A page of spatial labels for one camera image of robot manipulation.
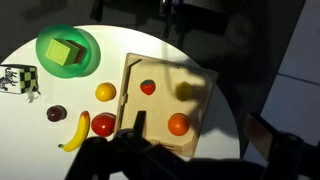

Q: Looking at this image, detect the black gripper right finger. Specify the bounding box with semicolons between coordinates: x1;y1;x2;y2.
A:
244;112;278;162

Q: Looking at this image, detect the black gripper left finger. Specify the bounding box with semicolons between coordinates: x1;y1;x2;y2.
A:
133;110;148;138

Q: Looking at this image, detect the orange toy fruit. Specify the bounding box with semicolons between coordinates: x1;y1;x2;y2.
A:
167;112;191;137

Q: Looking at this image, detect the wooden tray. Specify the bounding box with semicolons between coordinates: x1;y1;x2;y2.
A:
113;52;219;158

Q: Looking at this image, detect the red green toy strawberry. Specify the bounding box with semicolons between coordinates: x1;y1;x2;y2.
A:
139;78;157;96

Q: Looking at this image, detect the red toy tomato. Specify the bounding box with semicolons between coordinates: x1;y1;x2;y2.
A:
90;112;117;138

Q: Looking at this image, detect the yellow orange toy peach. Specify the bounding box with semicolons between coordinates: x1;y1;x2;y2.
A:
94;82;117;103

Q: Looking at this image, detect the yellow toy lemon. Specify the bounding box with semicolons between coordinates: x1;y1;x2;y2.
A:
175;81;194;102

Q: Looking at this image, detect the yellow toy banana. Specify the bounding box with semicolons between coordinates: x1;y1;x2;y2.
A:
57;110;91;153

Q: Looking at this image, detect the dark purple toy plum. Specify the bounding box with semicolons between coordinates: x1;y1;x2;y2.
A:
46;104;68;123

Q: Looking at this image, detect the green translucent plastic bowl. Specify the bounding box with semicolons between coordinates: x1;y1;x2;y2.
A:
35;23;102;80

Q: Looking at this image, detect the light green cube block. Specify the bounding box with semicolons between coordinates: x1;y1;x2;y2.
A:
44;37;88;67

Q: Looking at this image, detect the zebra print soft cube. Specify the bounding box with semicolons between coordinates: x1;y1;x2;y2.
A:
0;63;42;104

